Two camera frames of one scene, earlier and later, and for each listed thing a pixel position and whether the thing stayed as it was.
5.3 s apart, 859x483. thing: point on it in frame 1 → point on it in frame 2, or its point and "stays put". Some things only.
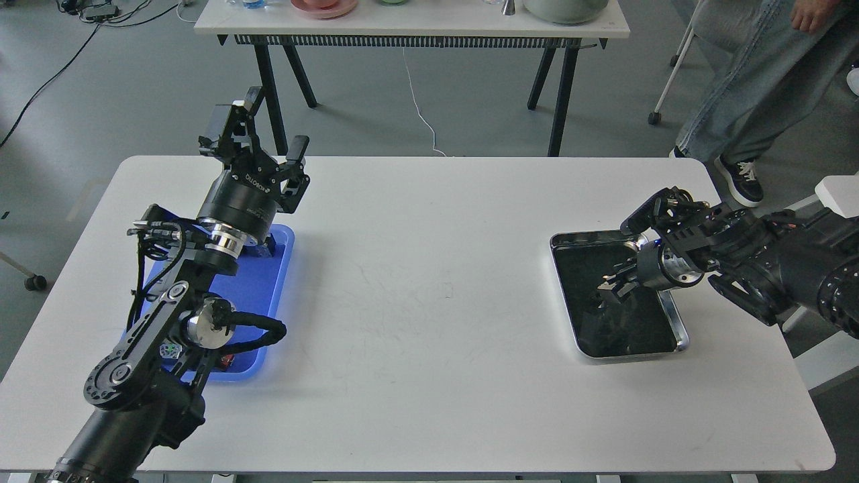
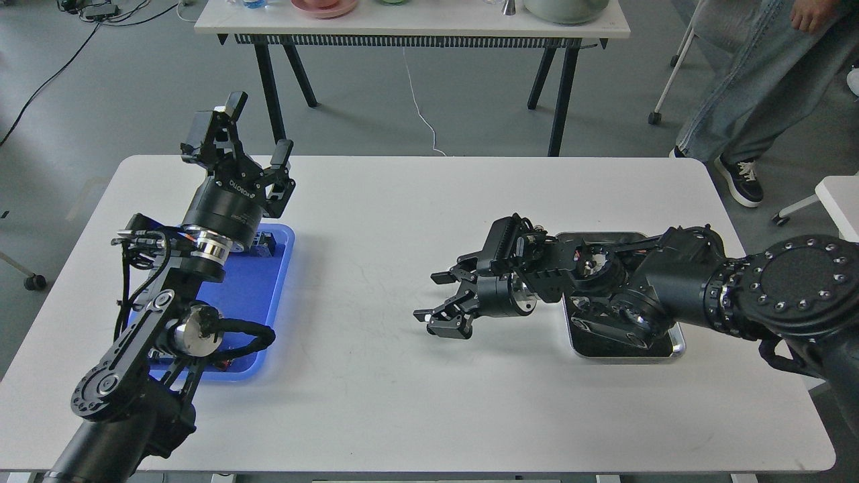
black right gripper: [650, 271] → [498, 296]
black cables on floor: [96, 13] stays put
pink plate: [324, 9] stays put
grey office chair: [654, 117] stays put
